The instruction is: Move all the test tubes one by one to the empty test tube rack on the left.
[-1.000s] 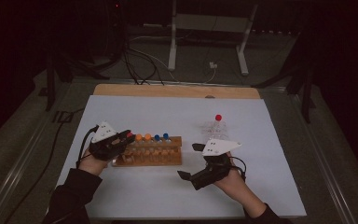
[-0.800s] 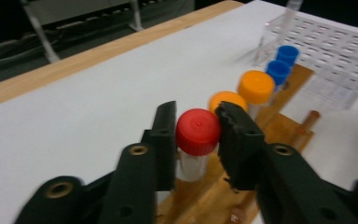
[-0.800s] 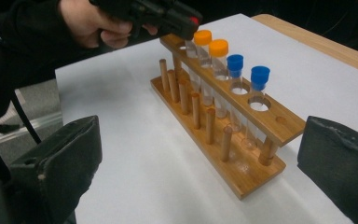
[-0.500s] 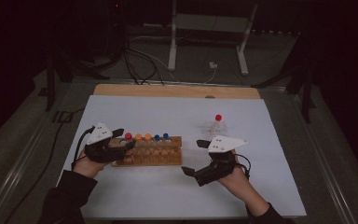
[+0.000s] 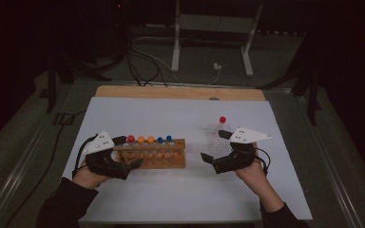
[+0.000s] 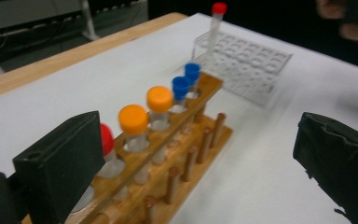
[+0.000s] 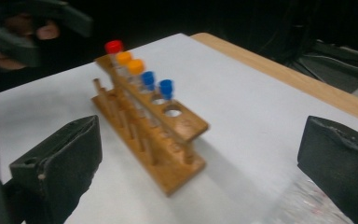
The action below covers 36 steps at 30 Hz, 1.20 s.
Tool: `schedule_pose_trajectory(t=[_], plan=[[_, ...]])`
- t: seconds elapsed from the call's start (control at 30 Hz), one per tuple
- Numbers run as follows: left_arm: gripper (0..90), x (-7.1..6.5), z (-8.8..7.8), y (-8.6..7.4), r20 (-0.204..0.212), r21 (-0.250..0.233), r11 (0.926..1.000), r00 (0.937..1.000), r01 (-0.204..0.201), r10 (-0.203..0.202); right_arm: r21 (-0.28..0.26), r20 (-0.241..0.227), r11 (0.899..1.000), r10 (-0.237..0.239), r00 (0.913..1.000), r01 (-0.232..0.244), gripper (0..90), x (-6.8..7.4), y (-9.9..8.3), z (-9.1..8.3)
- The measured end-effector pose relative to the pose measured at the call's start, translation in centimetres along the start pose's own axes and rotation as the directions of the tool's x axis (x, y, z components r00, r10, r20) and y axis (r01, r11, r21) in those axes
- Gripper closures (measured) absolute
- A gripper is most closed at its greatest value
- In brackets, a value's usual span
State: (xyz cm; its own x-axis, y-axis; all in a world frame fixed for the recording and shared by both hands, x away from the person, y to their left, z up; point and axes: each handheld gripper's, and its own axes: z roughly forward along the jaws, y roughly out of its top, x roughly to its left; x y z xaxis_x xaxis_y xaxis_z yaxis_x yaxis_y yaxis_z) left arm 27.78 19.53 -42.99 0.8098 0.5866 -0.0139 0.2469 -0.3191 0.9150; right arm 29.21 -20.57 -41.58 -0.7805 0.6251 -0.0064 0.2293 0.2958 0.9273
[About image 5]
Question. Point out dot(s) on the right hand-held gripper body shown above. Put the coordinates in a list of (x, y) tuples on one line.
[(240, 155)]

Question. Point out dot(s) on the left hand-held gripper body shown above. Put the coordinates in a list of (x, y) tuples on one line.
[(99, 144)]

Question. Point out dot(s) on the red capped test tube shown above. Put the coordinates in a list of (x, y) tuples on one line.
[(130, 138), (222, 119)]

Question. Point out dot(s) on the clear acrylic test tube rack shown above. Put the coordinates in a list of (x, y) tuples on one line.
[(217, 148)]

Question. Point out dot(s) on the orange capped test tube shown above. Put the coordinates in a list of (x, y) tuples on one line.
[(151, 139), (141, 139)]

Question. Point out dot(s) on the wooden test tube rack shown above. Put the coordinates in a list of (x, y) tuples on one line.
[(158, 160)]

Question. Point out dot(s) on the blue capped test tube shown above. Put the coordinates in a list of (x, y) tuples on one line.
[(169, 138), (160, 140)]

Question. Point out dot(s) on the person's right hand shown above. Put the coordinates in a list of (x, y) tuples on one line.
[(253, 174)]

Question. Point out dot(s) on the person's left hand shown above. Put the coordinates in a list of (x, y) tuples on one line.
[(87, 179)]

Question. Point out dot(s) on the white table sheet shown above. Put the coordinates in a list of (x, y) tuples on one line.
[(171, 196)]

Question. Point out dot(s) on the white power plug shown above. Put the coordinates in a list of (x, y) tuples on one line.
[(217, 66)]

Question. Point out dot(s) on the black tripod stand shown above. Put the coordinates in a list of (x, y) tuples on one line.
[(51, 88)]

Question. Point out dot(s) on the grey metal stand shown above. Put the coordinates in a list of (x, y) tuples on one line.
[(215, 23)]

